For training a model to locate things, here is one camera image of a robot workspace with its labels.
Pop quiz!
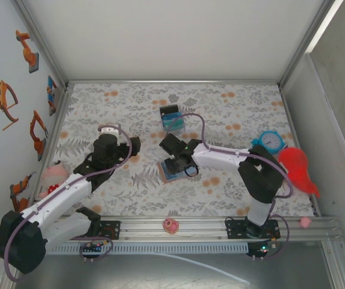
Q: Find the clear acrylic card box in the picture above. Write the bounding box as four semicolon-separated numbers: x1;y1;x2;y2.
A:
159;104;188;138

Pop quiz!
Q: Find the black card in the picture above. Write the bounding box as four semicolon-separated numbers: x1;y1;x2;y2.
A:
160;104;179;116

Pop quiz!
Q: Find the teal VIP card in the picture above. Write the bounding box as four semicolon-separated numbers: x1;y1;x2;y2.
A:
163;119;185;131

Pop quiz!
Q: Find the floral table mat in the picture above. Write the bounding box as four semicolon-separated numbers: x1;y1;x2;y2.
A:
53;82;316;217

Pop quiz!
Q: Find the small pink round toy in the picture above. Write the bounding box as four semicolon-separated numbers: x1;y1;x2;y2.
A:
163;218;181;235

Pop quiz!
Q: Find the pink plush doll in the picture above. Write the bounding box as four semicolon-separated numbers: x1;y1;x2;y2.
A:
39;161;70;199

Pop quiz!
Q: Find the blue alarm clock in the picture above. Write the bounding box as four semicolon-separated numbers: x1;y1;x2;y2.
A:
251;129;287;155

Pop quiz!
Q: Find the small electronics board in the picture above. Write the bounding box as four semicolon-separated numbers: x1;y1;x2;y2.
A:
80;242;104;253
246;240;278;260

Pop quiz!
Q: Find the white plastic tube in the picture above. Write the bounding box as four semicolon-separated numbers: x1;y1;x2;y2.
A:
148;252;251;285

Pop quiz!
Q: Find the red plastic toy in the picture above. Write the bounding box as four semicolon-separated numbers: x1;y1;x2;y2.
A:
277;146;322;199

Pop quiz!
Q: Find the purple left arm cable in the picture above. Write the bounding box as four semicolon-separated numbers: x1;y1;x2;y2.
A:
3;125;134;282

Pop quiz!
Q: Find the aluminium extrusion frame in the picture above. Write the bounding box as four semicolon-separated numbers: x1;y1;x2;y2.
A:
8;0;345;289

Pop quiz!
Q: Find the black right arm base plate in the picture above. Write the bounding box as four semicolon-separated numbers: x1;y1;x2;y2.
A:
226;219;281;240

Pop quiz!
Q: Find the blue orange wall sticker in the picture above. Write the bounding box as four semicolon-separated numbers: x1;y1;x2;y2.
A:
46;75;59;117

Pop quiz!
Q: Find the grey slotted cable duct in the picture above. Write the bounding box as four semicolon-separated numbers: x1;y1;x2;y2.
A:
48;243;249;255

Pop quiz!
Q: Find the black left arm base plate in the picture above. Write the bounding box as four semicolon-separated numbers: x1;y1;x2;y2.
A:
98;220;122;241

